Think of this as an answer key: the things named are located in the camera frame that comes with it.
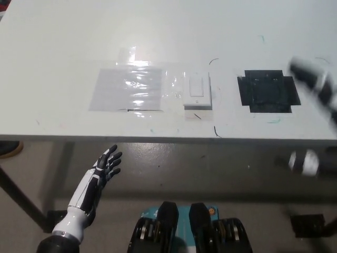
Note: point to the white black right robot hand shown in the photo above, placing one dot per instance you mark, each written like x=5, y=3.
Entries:
x=313, y=76

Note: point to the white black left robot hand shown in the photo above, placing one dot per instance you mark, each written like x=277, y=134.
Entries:
x=85, y=189

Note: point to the black tape patch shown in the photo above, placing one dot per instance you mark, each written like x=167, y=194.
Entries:
x=268, y=91

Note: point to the black slanted table leg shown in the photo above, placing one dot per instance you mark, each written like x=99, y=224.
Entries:
x=23, y=197

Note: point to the brown round object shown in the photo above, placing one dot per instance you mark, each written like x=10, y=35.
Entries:
x=11, y=150

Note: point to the black table foot plate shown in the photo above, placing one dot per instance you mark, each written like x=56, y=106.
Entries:
x=308, y=226

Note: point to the red black object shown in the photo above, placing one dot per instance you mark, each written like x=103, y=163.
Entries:
x=3, y=6

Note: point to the white wall light switch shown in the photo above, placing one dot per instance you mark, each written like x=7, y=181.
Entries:
x=197, y=91

